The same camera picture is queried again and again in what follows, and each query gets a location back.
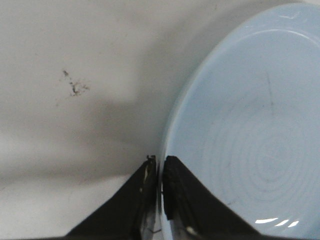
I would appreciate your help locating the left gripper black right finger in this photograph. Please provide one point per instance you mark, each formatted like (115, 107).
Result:
(200, 213)

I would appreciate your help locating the light blue round plate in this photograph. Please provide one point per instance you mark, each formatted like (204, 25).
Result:
(247, 124)

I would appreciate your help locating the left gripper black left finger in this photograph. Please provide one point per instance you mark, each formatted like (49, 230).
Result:
(130, 212)

